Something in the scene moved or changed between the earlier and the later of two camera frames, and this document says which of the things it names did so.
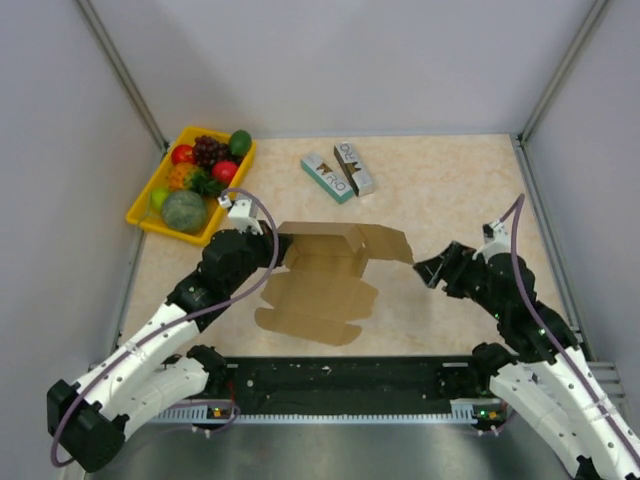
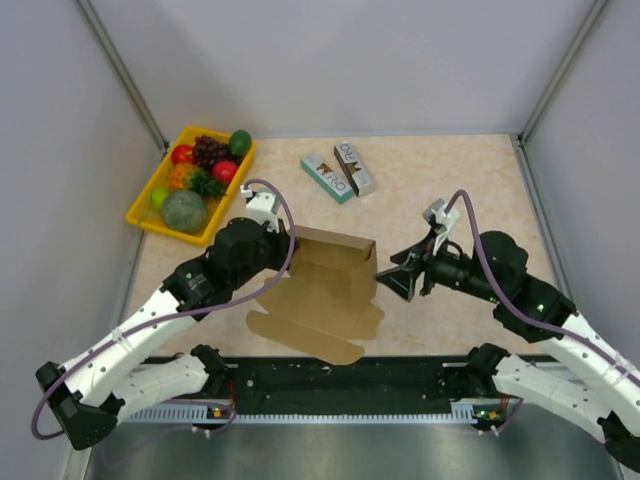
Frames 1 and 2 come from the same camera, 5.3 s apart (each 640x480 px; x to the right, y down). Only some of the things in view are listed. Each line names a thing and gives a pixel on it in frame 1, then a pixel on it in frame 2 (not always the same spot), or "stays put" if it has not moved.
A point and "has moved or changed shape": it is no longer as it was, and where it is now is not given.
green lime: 158,197 stays put
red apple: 182,154 stays put
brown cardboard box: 318,295 has moved or changed shape
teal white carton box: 327,178 stays put
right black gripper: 458,257 to 420,257
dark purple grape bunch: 208,151 stays put
